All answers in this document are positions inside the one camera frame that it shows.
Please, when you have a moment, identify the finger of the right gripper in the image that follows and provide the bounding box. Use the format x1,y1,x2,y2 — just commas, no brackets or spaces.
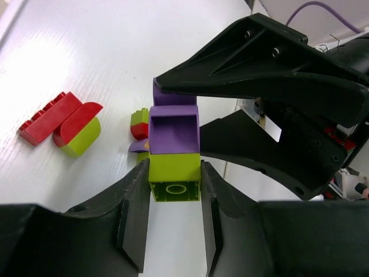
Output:
156,13,368,127
199,109,348,200

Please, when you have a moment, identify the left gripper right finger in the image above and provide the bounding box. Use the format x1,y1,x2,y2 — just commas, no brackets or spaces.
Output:
201,162,368,276

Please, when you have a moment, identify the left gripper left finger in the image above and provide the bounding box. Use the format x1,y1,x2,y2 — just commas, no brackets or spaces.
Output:
1,160,150,276

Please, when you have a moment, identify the green square lego brick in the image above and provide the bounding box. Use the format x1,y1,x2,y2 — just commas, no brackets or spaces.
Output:
148,153,201,202

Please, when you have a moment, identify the purple lego piece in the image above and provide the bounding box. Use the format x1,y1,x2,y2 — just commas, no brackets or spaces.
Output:
149,80,200,155

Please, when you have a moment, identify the red and green rounded lego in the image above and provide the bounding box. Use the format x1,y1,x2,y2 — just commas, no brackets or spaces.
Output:
52,102,103,158

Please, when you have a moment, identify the green red purple lego stack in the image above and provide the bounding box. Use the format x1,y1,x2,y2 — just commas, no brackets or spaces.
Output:
129,108,150,164

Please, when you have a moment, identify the red flat lego brick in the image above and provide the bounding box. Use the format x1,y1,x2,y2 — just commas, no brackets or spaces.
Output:
18,92,82,146

